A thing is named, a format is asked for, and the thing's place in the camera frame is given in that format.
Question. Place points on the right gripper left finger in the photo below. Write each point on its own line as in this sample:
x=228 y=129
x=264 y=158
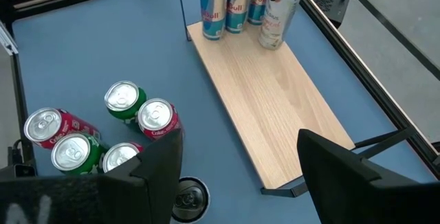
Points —
x=151 y=189

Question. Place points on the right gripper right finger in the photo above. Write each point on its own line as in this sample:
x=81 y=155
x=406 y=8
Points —
x=343 y=189

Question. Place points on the blue silver Red Bull can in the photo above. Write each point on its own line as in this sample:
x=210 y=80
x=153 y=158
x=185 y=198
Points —
x=239 y=11
x=256 y=11
x=213 y=14

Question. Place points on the white Celsius can black top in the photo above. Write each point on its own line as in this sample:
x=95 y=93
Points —
x=192 y=200
x=278 y=24

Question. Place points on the red Coca-Cola can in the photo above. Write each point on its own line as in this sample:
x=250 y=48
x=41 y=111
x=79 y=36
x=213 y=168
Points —
x=117 y=155
x=154 y=114
x=43 y=124

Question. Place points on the green Sprite can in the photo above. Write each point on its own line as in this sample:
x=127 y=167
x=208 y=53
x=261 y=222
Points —
x=122 y=97
x=72 y=152

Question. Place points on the blue table mat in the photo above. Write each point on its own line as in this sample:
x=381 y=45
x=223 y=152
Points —
x=120 y=45

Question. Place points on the black aluminium table frame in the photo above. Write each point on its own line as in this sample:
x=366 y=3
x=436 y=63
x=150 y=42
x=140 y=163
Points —
x=396 y=117

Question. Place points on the small black table camera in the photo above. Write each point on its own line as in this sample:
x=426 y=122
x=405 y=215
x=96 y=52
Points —
x=17 y=164

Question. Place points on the silver corner bracket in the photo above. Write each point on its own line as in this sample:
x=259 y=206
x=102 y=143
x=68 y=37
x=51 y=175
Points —
x=7 y=40

